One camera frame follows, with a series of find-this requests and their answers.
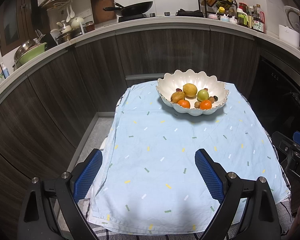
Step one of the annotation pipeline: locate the larger brown longan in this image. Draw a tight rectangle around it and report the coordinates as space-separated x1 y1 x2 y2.
208 96 215 103

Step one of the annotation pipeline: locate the smaller brown longan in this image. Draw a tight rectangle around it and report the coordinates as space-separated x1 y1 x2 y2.
194 101 200 108

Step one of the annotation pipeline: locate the orange mandarin with stem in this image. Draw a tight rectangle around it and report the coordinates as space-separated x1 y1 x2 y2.
177 99 191 109

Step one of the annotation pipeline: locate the yellow-brown mango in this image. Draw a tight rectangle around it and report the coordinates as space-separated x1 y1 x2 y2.
171 91 185 103

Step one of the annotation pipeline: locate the checkered cloth underneath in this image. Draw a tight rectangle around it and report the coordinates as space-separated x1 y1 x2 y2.
79 127 290 235

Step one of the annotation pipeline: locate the green round fruit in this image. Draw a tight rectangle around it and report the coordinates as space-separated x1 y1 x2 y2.
197 89 209 102

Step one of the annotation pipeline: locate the yellow lemon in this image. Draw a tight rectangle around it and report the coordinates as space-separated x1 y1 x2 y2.
183 83 198 98

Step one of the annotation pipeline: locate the white rice cooker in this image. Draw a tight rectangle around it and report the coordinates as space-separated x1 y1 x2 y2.
279 5 300 49

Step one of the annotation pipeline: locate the light blue patterned tablecloth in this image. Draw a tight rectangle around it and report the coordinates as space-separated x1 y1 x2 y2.
88 81 290 235

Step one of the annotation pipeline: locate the white scalloped ceramic bowl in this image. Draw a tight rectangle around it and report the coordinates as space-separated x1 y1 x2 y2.
156 69 229 116

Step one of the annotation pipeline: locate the yellow cap bottle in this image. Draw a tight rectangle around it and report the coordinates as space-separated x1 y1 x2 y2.
216 6 225 18

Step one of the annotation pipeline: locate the green bowl on counter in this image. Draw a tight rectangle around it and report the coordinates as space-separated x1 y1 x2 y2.
15 42 47 68

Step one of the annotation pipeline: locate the black frying pan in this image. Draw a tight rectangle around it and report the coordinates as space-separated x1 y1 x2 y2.
103 1 153 17

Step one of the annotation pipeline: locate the white teapot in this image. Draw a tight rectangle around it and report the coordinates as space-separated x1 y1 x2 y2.
71 17 84 29

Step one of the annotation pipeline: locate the wooden cutting board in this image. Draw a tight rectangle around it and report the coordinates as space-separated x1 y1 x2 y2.
90 0 117 24

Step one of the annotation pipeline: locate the oil bottle red handle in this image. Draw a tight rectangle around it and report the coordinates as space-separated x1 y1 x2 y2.
251 4 265 33

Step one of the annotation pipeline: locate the black wire spice rack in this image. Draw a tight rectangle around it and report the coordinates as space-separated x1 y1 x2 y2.
196 0 239 18

